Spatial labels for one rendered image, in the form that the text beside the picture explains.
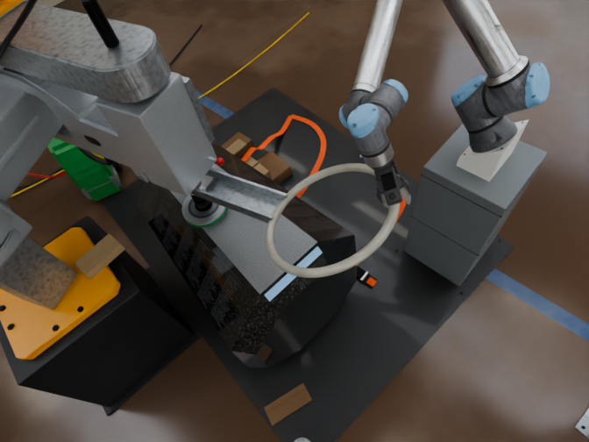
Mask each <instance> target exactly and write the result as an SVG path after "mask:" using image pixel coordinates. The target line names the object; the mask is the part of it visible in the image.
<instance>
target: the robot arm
mask: <svg viewBox="0 0 589 442"><path fill-rule="evenodd" d="M442 1H443V3H444V5H445V7H446V8H447V10H448V12H449V13H450V15H451V16H452V18H453V19H454V21H455V23H456V24H457V26H458V28H459V30H460V31H461V32H462V34H463V35H464V37H465V39H466V41H467V43H468V44H469V46H470V47H471V49H472V50H473V52H474V54H475V55H476V57H477V58H478V60H479V62H480V64H481V66H482V67H483V69H485V71H486V73H487V77H485V76H484V75H479V76H476V77H474V78H473V79H471V80H470V81H468V82H466V83H464V84H463V85H462V86H460V87H459V88H458V89H457V90H456V91H455V92H454V93H453V94H452V96H451V101H452V103H453V105H454V108H455V109H456V111H457V113H458V115H459V117H460V118H461V120H462V122H463V124H464V126H465V128H466V130H467V131H468V133H469V140H470V147H471V149H472V151H473V152H475V153H484V152H488V151H491V150H493V149H495V148H497V147H500V146H502V145H504V144H506V143H507V142H508V141H509V140H511V138H513V137H514V135H515V134H516V133H517V131H518V129H517V127H516V125H515V123H514V122H512V121H511V120H510V119H509V118H507V117H506V116H505V115H507V114H510V113H514V112H517V111H523V110H526V109H531V108H533V107H535V106H537V105H540V104H542V103H543V102H544V101H545V100H546V98H547V96H548V94H549V91H550V77H549V73H548V72H547V68H546V67H545V66H544V65H543V64H542V63H540V62H536V63H534V64H530V62H529V59H528V58H527V57H526V56H520V55H518V54H517V52H516V51H515V49H514V47H513V45H512V43H511V42H510V40H509V38H508V36H507V35H506V33H505V31H504V29H503V28H502V26H501V24H500V22H499V20H498V19H497V17H496V16H495V14H494V12H493V10H492V8H491V6H490V4H489V3H488V2H487V0H442ZM402 2H403V0H377V3H376V6H375V9H374V13H373V18H372V21H371V24H370V27H369V31H368V33H367V37H366V40H365V45H364V49H363V52H362V55H361V58H360V62H359V64H358V70H357V73H356V76H355V80H354V83H353V86H352V89H351V92H350V95H349V98H348V102H347V103H345V104H344V105H343V106H342V107H341V108H340V111H339V118H340V121H341V123H342V124H343V126H344V127H345V128H347V129H349V131H350V134H351V135H352V137H353V138H354V140H355V142H356V145H357V147H358V149H359V151H360V153H361V155H360V158H363V159H364V162H365V164H366V165H367V166H368V167H370V168H372V169H373V170H374V174H375V179H376V181H377V182H376V185H377V186H376V195H377V197H378V198H379V200H380V201H381V203H383V204H384V206H385V207H387V208H388V209H389V207H390V206H391V205H394V204H397V203H401V202H402V201H403V200H402V196H403V198H404V200H405V201H406V204H410V202H411V195H410V188H409V185H408V181H407V180H405V179H403V177H402V178H401V176H400V172H399V169H398V168H397V165H396V163H395V160H393V157H394V150H393V148H392V146H391V143H390V140H389V138H388V136H387V132H386V130H387V128H388V127H389V126H390V125H391V123H392V122H393V121H394V119H395V117H396V116H397V114H398V113H399V112H400V110H401V108H402V107H404V106H405V103H406V102H407V100H408V92H407V90H406V88H405V87H404V86H403V85H402V84H401V83H400V82H398V81H396V80H393V79H389V80H386V81H384V82H383V83H382V84H380V82H381V78H382V76H383V72H384V68H385V66H386V62H387V56H388V53H389V49H390V46H391V43H392V39H393V36H394V30H395V27H396V24H397V21H398V17H399V14H400V11H401V5H402Z"/></svg>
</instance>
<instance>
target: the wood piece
mask: <svg viewBox="0 0 589 442"><path fill-rule="evenodd" d="M124 250H125V248H124V247H123V246H122V245H121V244H120V243H119V242H118V241H117V240H116V239H115V238H113V237H112V236H111V235H110V234H108V235H106V236H105V237H104V238H103V239H102V240H101V241H99V242H98V243H97V244H96V245H95V246H93V247H92V248H91V249H90V250H89V251H88V252H86V253H85V254H84V255H83V256H82V257H81V258H80V259H79V260H78V261H77V262H76V263H75V265H76V266H77V267H78V268H79V269H80V270H81V271H82V272H83V273H84V274H85V275H86V276H87V277H88V278H90V279H91V280H92V279H93V278H94V277H95V276H96V275H97V274H99V273H100V272H101V271H102V270H103V269H104V268H105V267H106V266H108V265H109V264H110V263H111V262H112V261H113V260H114V259H115V258H116V257H117V256H118V255H119V254H120V253H121V252H122V251H124Z"/></svg>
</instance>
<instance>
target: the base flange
mask: <svg viewBox="0 0 589 442"><path fill-rule="evenodd" d="M93 246H95V245H94V244H93V242H92V241H91V239H90V238H89V236H88V234H87V233H86V232H85V231H84V230H83V229H82V228H81V227H74V228H71V229H69V230H68V231H66V232H64V233H63V234H62V235H60V236H59V237H58V238H57V239H55V240H53V241H52V242H50V243H49V244H47V245H46V246H44V247H43V248H44V249H46V250H47V251H48V252H49V253H51V254H52V255H54V256H55V257H57V258H58V259H59V260H61V261H63V262H64V263H65V264H67V265H68V266H70V267H71V268H72V269H73V270H75V271H76V272H77V273H78V275H77V276H76V277H75V279H74V280H73V282H72V283H71V285H70V286H69V288H68V290H67V292H66V293H65V295H64V296H63V297H62V298H61V300H60V302H59V303H58V305H57V306H56V308H55V309H54V310H50V309H48V308H46V307H43V306H40V305H37V304H35V303H30V302H27V301H25V300H22V299H20V298H18V297H16V296H14V295H12V294H10V293H8V292H6V291H4V290H2V289H0V320H1V323H2V325H3V327H4V330H5V332H6V335H7V337H8V340H9V341H10V343H11V347H12V350H13V352H14V353H15V356H16V357H17V358H18V359H21V360H33V359H34V358H36V357H37V356H38V355H40V354H41V353H42V352H44V351H45V350H46V349H47V348H48V347H49V346H51V345H52V344H54V343H55V342H56V341H57V340H59V339H60V338H62V337H63V336H64V335H66V334H67V333H68V332H70V331H71V330H73V329H74V328H75V327H76V326H77V325H78V324H80V323H81V322H82V321H84V320H85V319H86V318H88V317H89V316H90V315H92V314H93V313H94V312H96V311H97V310H99V309H100V308H101V307H103V306H104V305H105V304H106V303H107V302H108V301H110V300H111V299H112V298H114V297H115V296H116V295H117V294H118V291H119V289H120V286H121V285H120V282H119V281H118V279H117V277H116V276H115V275H114V274H113V272H112V271H111V269H110V267H109V266H106V267H105V268H104V269H103V270H102V271H101V272H100V273H99V274H97V275H96V276H95V277H94V278H93V279H92V280H91V279H90V278H88V277H87V276H86V275H85V274H84V273H83V272H82V271H81V270H80V269H79V268H78V267H77V266H76V265H75V263H76V262H77V261H78V260H79V259H80V258H81V257H82V256H83V255H84V254H85V253H86V252H88V251H89V250H90V249H91V248H92V247H93Z"/></svg>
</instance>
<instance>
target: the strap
mask: <svg viewBox="0 0 589 442"><path fill-rule="evenodd" d="M292 119H296V120H299V121H302V122H304V123H306V124H308V125H310V126H311V127H312V128H314V129H315V131H316V132H317V134H318V136H319V138H320V140H321V149H320V153H319V156H318V159H317V161H316V164H315V166H314V168H313V169H312V171H311V173H310V175H309V176H311V175H312V174H314V173H316V172H318V170H319V168H320V166H321V165H322V162H323V158H324V155H325V152H326V138H325V136H324V134H323V131H322V130H321V129H320V127H319V126H318V125H316V124H315V123H314V122H312V121H311V120H309V119H306V118H302V117H299V116H296V115H294V114H293V115H292V116H288V118H287V120H286V122H285V124H284V125H283V126H282V128H281V129H280V131H279V132H277V133H275V134H274V135H271V136H270V137H268V138H267V139H266V140H265V141H264V142H263V143H262V144H261V145H260V146H259V147H257V148H255V147H251V148H250V149H249V150H248V151H247V152H246V154H245V155H244V157H243V158H242V159H241V160H242V161H244V162H246V161H247V160H248V159H249V157H250V156H251V155H252V153H253V152H254V151H255V150H256V149H259V150H262V149H264V148H265V147H266V146H267V145H268V144H269V143H270V142H271V141H272V140H273V139H274V138H275V137H277V136H280V135H281V134H283V133H284V132H285V131H286V129H287V128H288V126H289V124H290V123H291V121H292ZM307 188H308V187H306V188H305V189H303V190H302V191H301V192H299V193H298V194H297V195H296V196H297V197H300V196H301V195H302V194H303V193H304V191H305V190H306V189H307ZM402 200H403V201H402V202H401V203H400V209H399V214H398V217H397V220H398V219H399V217H400V215H401V213H402V212H403V210H404V208H405V206H406V201H405V200H404V198H403V196H402ZM397 220H396V222H397ZM396 222H395V223H396Z"/></svg>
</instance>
